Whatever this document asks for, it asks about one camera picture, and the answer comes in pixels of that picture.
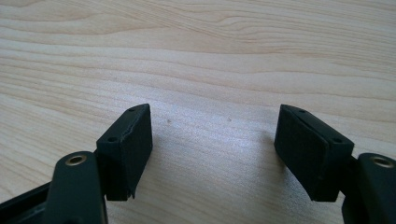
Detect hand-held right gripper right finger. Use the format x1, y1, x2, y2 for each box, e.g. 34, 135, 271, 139
273, 104, 356, 203

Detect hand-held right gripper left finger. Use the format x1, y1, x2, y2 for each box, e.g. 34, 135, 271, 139
95, 103, 154, 202

